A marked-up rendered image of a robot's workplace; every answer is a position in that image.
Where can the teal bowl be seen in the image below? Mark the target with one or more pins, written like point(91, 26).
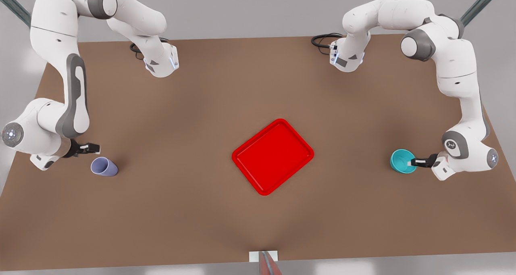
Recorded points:
point(399, 161)

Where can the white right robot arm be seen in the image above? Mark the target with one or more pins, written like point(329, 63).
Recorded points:
point(52, 45)

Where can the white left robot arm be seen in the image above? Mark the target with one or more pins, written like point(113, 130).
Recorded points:
point(457, 61)

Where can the lavender cup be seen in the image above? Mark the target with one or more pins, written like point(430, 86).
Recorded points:
point(104, 167)

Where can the red tray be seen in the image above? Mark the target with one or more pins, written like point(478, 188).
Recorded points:
point(273, 157)

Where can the silver frame post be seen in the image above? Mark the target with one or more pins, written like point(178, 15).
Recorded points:
point(15, 7)
point(268, 265)
point(481, 3)

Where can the white post foot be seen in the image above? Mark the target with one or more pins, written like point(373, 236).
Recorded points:
point(253, 256)

